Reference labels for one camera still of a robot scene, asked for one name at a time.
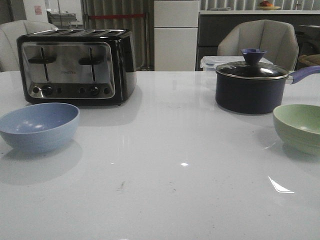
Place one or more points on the blue bowl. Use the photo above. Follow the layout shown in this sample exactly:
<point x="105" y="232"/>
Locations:
<point x="41" y="127"/>

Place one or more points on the green bowl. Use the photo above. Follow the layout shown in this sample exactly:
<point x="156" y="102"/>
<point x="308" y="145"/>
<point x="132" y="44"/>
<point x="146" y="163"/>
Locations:
<point x="298" y="125"/>

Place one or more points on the clear plastic food container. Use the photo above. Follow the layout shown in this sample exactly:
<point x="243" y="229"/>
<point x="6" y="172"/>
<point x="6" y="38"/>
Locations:
<point x="209" y="63"/>

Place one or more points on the dark blue saucepan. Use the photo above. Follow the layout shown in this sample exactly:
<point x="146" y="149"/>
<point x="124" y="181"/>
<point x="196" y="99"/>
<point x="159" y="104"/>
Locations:
<point x="256" y="97"/>

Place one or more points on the black and steel toaster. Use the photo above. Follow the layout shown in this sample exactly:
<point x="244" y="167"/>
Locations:
<point x="83" y="67"/>

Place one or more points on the white refrigerator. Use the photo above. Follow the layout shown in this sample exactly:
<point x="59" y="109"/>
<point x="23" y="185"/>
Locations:
<point x="175" y="35"/>

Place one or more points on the glass pot lid blue knob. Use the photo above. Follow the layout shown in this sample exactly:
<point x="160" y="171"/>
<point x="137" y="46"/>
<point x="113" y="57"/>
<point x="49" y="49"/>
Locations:
<point x="252" y="67"/>

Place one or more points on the dark counter cabinet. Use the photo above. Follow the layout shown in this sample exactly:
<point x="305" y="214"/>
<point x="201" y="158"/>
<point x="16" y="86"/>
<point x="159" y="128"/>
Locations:
<point x="215" y="25"/>

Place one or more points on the red barrier tape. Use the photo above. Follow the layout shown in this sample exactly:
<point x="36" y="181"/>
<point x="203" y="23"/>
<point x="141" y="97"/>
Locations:
<point x="116" y="16"/>

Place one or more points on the beige chair right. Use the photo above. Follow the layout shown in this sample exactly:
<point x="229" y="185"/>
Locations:
<point x="276" y="37"/>

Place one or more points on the fruit plate on counter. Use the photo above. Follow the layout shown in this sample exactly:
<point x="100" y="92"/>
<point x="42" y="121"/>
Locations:
<point x="265" y="5"/>

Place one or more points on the white chair left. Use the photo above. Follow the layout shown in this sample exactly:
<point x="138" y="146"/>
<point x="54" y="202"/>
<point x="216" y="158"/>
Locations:
<point x="9" y="33"/>

